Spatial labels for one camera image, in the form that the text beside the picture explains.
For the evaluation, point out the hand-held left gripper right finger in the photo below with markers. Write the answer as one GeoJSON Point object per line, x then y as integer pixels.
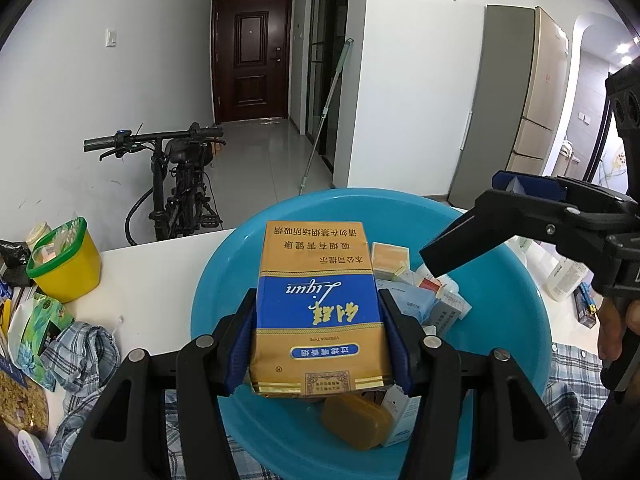
{"type": "Point", "coordinates": [400, 355]}

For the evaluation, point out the clear cereal jar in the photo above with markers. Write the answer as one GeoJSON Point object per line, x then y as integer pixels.
{"type": "Point", "coordinates": [20, 405]}

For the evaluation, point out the orange soap box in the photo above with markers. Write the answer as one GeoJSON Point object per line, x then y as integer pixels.
{"type": "Point", "coordinates": [355, 422]}

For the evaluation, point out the white box with blue stripe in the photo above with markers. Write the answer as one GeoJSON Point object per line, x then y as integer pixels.
{"type": "Point", "coordinates": [400, 417]}

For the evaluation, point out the white round jar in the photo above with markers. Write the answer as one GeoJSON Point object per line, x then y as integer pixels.
{"type": "Point", "coordinates": [32, 452]}

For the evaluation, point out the person's right hand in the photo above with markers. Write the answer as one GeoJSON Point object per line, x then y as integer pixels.
{"type": "Point", "coordinates": [612, 327]}

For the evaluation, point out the black bicycle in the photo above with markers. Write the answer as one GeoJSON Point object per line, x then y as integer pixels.
{"type": "Point", "coordinates": [180, 185]}

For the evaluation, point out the blue plastic basin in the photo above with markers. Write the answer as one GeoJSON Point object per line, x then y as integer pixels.
{"type": "Point", "coordinates": [225, 280]}

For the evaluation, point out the gold and blue carton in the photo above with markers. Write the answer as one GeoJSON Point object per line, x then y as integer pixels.
{"type": "Point", "coordinates": [315, 310]}

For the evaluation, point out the green leaf-print pack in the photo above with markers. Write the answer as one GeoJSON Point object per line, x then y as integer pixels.
{"type": "Point", "coordinates": [37, 330]}

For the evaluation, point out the dark brown door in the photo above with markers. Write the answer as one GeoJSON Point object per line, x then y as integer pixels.
{"type": "Point", "coordinates": [250, 60]}

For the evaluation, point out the yellow bucket with green rim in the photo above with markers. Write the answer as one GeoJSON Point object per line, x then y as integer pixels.
{"type": "Point", "coordinates": [70, 270]}

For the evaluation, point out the red and white box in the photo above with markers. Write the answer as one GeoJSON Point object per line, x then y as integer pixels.
{"type": "Point", "coordinates": [432, 280]}

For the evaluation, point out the black framed glass door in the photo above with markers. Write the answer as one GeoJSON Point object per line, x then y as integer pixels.
{"type": "Point", "coordinates": [325, 60]}

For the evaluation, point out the blue plaid shirt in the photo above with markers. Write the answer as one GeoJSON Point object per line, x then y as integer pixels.
{"type": "Point", "coordinates": [80, 355]}

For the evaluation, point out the small yellow box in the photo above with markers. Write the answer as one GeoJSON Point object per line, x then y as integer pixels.
{"type": "Point", "coordinates": [390, 260]}

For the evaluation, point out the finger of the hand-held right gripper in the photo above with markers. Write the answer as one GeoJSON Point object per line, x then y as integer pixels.
{"type": "Point", "coordinates": [465, 240]}
{"type": "Point", "coordinates": [540, 186]}

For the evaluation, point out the black plastic bag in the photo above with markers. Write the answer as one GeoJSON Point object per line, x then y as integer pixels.
{"type": "Point", "coordinates": [12, 255]}

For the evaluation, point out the beige refrigerator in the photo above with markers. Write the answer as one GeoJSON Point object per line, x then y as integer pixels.
{"type": "Point", "coordinates": [535, 100]}

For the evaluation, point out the light blue tissue pack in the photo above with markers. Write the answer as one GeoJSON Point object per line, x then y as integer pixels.
{"type": "Point", "coordinates": [412, 304]}

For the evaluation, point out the white lotion bottle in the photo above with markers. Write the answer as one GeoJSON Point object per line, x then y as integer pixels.
{"type": "Point", "coordinates": [565, 280]}

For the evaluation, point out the grey and white box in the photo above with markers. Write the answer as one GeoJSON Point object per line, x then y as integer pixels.
{"type": "Point", "coordinates": [447, 312]}

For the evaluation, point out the white light switch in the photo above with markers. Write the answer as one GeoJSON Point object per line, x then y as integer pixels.
{"type": "Point", "coordinates": [111, 37]}

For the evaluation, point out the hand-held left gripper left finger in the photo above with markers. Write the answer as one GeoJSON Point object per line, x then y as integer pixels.
{"type": "Point", "coordinates": [239, 355]}

